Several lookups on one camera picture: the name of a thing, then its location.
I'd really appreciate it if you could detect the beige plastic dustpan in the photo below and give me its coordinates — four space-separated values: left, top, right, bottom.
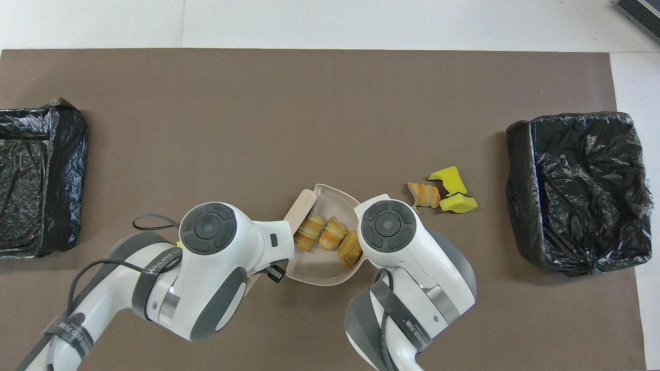
285 184 369 287

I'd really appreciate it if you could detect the beige hand brush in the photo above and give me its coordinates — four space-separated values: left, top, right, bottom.
284 189 318 235

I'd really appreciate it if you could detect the brown oval bread roll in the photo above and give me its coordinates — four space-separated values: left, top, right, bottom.
338 230 363 269

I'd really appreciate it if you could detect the torn striped bread piece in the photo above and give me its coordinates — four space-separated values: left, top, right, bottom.
407 181 442 214

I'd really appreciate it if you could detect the yellow sponge with green edge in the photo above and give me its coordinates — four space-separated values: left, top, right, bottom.
439 192 479 214

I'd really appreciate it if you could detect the plain yellow sponge piece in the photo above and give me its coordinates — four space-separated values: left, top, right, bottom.
427 165 468 196

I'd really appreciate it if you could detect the empty-start bin with black bag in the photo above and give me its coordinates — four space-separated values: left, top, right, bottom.
0 97 89 259

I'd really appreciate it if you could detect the wrinkled black bag bin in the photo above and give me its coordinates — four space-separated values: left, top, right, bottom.
505 112 654 277

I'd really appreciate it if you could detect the brown table mat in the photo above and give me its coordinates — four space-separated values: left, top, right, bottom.
0 49 648 371

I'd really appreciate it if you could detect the grey ribbed device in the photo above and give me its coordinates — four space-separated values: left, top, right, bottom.
614 0 660 44

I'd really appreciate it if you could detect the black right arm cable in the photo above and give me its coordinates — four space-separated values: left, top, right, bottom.
371 268 428 371

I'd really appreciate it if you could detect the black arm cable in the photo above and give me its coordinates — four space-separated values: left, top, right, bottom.
46 214 181 371
371 268 428 371

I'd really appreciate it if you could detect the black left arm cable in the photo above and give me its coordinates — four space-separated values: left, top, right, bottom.
46 214 181 371

